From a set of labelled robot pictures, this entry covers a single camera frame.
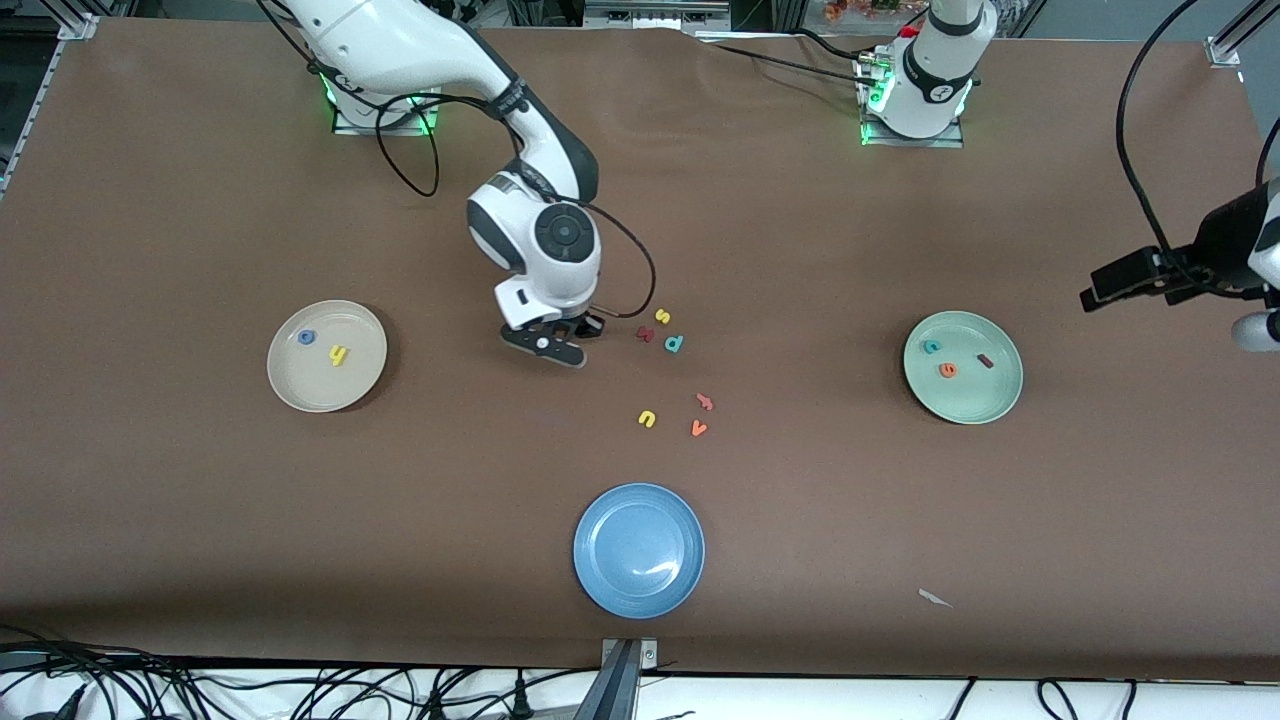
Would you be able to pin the orange artificial flowers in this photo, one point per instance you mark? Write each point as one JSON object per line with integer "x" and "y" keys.
{"x": 860, "y": 8}

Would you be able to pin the grey equipment box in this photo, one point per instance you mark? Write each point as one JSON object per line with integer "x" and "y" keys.
{"x": 650, "y": 12}

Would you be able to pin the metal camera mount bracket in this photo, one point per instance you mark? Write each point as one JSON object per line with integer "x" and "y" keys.
{"x": 625, "y": 690}

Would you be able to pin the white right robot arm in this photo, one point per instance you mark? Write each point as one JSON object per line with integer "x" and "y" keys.
{"x": 560, "y": 235}

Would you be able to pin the yellow foam letter h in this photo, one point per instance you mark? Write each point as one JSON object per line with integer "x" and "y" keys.
{"x": 339, "y": 354}

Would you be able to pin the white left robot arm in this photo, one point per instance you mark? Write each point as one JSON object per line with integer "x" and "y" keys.
{"x": 935, "y": 80}

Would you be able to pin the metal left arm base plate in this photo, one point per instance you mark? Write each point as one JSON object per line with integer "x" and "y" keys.
{"x": 940, "y": 143}

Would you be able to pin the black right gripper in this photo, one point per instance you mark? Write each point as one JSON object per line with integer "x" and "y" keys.
{"x": 578, "y": 323}

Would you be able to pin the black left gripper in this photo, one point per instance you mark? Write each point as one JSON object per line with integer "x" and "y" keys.
{"x": 1224, "y": 244}

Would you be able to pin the green plate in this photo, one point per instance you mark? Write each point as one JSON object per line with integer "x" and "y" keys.
{"x": 962, "y": 395}

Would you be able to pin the beige brown plate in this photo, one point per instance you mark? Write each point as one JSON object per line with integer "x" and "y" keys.
{"x": 320, "y": 385}

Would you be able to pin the aluminium frame profile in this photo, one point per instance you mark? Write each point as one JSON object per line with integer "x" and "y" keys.
{"x": 75, "y": 25}
{"x": 1225, "y": 48}

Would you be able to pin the blue plate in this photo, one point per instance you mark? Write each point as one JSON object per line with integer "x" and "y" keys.
{"x": 639, "y": 550}

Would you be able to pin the brown table cover sheet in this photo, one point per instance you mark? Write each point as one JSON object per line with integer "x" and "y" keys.
{"x": 640, "y": 200}

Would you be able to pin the white paper scrap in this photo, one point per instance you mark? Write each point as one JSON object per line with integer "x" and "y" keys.
{"x": 935, "y": 598}

